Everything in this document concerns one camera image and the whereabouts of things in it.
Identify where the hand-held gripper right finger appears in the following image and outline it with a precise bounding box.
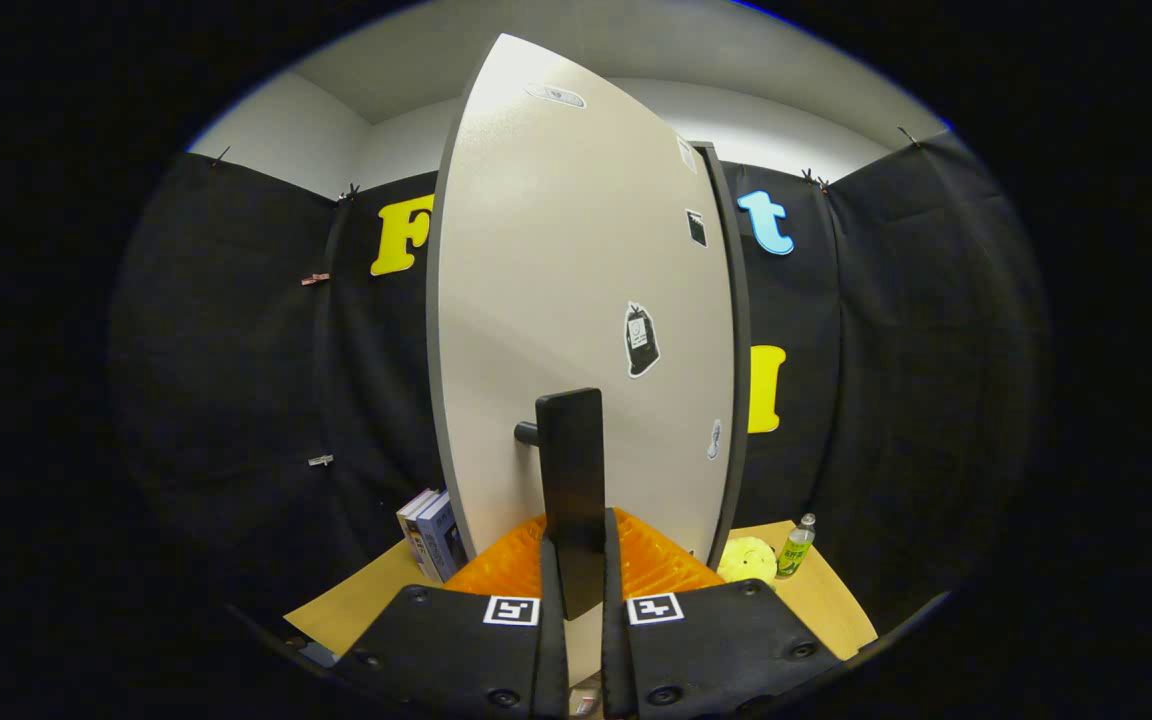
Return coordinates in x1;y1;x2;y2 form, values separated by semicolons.
601;508;842;720

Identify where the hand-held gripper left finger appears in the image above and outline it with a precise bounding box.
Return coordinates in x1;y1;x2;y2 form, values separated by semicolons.
331;508;569;720

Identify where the black door handle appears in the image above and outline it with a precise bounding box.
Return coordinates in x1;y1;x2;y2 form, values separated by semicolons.
514;388;609;621

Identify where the grey shoe cabinet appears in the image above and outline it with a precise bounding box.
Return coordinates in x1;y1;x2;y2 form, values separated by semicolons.
693;140;753;571

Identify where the yellow plush toy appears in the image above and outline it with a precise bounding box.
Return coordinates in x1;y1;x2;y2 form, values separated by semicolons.
716;536;779;584

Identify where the blue paperback book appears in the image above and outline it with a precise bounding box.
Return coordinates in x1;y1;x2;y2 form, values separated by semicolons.
414;492;467;583

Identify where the beige paperback book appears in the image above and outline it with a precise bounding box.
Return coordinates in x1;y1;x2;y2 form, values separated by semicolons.
396;488;437;576

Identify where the green label plastic bottle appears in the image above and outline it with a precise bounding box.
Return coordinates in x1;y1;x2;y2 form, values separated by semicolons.
776;513;817;579

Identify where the black backdrop cloth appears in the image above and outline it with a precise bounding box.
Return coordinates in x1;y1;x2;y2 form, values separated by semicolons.
111;130;1052;651

